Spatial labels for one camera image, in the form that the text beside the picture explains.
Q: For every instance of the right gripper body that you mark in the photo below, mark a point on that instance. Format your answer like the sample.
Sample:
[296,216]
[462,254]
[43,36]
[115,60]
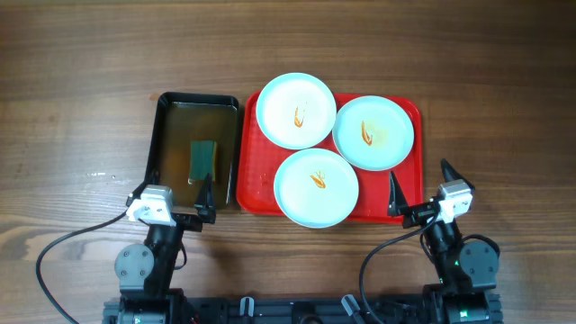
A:
[418,214]

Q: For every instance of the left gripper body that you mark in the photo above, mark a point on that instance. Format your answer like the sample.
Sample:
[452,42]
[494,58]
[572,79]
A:
[188,222]

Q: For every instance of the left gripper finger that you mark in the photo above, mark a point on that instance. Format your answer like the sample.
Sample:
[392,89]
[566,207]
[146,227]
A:
[152,178]
[204,203]

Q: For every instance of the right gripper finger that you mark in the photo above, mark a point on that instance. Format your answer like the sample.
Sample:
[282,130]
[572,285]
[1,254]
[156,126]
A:
[397,201]
[450,174]

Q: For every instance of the green yellow sponge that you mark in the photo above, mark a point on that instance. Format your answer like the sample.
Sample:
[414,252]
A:
[203,160]

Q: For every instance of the white plate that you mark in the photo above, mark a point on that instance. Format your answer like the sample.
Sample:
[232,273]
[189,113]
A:
[373,133]
[296,111]
[316,188]

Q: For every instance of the white plate bottom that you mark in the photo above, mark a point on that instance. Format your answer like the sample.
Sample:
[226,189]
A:
[316,188]

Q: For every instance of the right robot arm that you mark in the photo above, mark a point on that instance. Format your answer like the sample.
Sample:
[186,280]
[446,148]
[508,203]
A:
[466,266]

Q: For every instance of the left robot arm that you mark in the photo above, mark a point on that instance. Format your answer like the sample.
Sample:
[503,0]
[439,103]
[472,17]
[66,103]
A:
[145,270]

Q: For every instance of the black water tray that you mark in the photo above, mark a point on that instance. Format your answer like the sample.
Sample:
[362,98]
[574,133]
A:
[182,118]

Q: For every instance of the red plastic tray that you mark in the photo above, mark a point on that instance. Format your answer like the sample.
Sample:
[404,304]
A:
[259,160]

